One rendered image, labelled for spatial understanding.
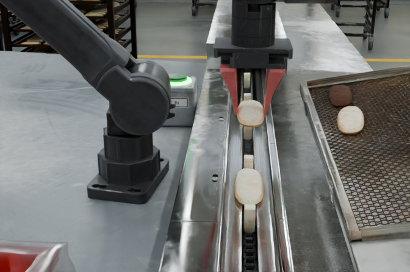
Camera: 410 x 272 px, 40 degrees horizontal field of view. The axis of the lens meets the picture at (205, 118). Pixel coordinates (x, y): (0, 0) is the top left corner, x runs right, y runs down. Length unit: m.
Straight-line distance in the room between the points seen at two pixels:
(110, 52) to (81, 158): 0.24
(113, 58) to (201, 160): 0.19
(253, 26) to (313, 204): 0.25
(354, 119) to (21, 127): 0.59
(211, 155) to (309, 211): 0.16
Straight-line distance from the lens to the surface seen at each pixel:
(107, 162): 0.78
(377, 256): 0.56
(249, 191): 0.71
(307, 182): 0.83
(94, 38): 0.74
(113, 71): 0.72
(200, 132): 0.88
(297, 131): 1.01
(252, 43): 0.73
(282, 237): 0.62
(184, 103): 1.00
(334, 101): 0.92
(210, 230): 0.62
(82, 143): 0.97
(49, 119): 1.09
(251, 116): 0.75
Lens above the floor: 1.19
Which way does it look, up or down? 20 degrees down
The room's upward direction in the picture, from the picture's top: straight up
